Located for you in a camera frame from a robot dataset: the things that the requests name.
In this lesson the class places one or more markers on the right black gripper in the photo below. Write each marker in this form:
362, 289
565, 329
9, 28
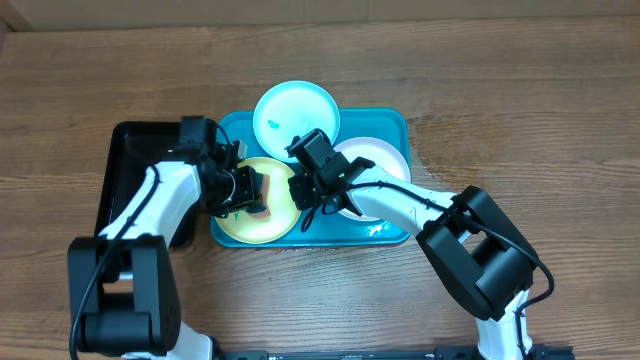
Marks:
301, 187

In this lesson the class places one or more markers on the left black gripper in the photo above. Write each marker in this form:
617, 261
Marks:
245, 196

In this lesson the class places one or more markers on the red green scrub sponge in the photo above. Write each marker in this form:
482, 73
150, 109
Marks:
261, 209

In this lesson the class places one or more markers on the yellow plate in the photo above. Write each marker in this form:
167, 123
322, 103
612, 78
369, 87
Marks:
244, 229

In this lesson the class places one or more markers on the white plate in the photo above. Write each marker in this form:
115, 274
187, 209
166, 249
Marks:
389, 162

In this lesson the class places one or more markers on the light blue plate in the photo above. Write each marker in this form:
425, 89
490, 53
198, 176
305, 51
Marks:
293, 108

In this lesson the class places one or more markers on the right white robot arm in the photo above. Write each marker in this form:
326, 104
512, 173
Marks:
481, 258

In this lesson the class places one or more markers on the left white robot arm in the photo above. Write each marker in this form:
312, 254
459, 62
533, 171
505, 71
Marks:
123, 295

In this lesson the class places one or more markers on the teal plastic tray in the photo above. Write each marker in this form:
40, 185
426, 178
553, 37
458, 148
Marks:
343, 229

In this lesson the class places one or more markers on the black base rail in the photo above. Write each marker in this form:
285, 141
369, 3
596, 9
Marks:
439, 353

